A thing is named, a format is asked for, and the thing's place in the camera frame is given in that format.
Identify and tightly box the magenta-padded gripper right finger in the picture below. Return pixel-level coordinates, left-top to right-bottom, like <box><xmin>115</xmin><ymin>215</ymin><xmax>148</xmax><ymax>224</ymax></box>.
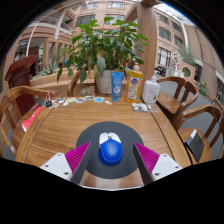
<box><xmin>132</xmin><ymin>141</ymin><xmax>184</xmax><ymax>185</ymax></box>

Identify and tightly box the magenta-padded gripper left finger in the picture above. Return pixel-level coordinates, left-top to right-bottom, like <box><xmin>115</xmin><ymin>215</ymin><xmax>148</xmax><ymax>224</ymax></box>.
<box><xmin>39</xmin><ymin>141</ymin><xmax>92</xmax><ymax>185</ymax></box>

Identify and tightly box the blue and white computer mouse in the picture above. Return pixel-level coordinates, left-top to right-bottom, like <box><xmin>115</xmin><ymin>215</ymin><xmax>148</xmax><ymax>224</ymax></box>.
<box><xmin>97</xmin><ymin>132</ymin><xmax>124</xmax><ymax>166</ymax></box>

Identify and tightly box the round dark grey mouse pad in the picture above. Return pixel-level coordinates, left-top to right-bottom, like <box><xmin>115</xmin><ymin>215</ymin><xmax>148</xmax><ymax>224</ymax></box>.
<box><xmin>75</xmin><ymin>120</ymin><xmax>145</xmax><ymax>180</ymax></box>

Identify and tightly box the wooden armchair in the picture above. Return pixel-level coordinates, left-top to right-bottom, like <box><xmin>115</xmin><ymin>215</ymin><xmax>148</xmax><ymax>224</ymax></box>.
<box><xmin>67</xmin><ymin>68</ymin><xmax>96</xmax><ymax>98</ymax></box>
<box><xmin>173</xmin><ymin>103</ymin><xmax>224</xmax><ymax>164</ymax></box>
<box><xmin>156</xmin><ymin>76</ymin><xmax>200</xmax><ymax>122</ymax></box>
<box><xmin>0</xmin><ymin>85</ymin><xmax>56</xmax><ymax>158</ymax></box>

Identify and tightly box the black box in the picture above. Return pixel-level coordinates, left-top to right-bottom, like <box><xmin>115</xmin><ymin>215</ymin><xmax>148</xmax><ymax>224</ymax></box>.
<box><xmin>185</xmin><ymin>129</ymin><xmax>205</xmax><ymax>163</ymax></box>

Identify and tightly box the clear plastic wrapper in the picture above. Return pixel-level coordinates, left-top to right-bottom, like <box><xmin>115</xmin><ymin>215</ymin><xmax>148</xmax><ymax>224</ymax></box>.
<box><xmin>131</xmin><ymin>102</ymin><xmax>153</xmax><ymax>113</ymax></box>

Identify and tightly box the red booklet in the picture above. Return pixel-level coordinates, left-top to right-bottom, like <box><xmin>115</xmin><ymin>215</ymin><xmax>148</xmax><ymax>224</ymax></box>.
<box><xmin>21</xmin><ymin>105</ymin><xmax>44</xmax><ymax>133</ymax></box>

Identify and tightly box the key bunch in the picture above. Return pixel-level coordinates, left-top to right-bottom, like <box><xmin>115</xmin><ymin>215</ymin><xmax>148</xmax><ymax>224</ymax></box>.
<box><xmin>44</xmin><ymin>92</ymin><xmax>54</xmax><ymax>108</ymax></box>

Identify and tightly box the white pump bottle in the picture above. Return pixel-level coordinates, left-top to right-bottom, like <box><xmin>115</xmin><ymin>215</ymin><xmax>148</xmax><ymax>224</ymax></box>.
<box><xmin>141</xmin><ymin>73</ymin><xmax>161</xmax><ymax>105</ymax></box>

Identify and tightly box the yellow liquid soap bottle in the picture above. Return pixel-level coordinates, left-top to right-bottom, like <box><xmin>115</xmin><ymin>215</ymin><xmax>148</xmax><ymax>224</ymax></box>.
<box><xmin>123</xmin><ymin>62</ymin><xmax>144</xmax><ymax>104</ymax></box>

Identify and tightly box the blue squeeze tube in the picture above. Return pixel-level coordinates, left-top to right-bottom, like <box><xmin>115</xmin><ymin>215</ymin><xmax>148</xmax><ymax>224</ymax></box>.
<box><xmin>110</xmin><ymin>71</ymin><xmax>125</xmax><ymax>103</ymax></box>

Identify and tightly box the long wooden planter box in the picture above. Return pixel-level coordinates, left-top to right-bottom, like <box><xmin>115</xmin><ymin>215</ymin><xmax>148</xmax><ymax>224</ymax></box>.
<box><xmin>29</xmin><ymin>71</ymin><xmax>96</xmax><ymax>90</ymax></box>

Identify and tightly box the dark parked car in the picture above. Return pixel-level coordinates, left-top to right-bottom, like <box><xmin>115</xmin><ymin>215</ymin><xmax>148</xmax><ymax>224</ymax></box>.
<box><xmin>153</xmin><ymin>65</ymin><xmax>167</xmax><ymax>77</ymax></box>

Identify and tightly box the yellow flowering plant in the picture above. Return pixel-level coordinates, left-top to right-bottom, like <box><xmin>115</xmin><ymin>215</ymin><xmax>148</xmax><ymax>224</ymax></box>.
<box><xmin>198</xmin><ymin>80</ymin><xmax>208</xmax><ymax>96</ymax></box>

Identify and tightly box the dark red wooden lectern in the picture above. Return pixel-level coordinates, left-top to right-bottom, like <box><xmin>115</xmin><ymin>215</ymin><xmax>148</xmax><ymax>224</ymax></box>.
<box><xmin>3</xmin><ymin>54</ymin><xmax>38</xmax><ymax>116</ymax></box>

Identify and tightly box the white statue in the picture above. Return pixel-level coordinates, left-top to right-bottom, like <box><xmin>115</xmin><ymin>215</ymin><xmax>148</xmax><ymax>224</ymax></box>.
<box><xmin>171</xmin><ymin>51</ymin><xmax>183</xmax><ymax>70</ymax></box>

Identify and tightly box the green plant in white pot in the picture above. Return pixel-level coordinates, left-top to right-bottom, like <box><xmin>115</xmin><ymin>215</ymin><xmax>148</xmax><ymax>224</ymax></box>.
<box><xmin>56</xmin><ymin>16</ymin><xmax>149</xmax><ymax>95</ymax></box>

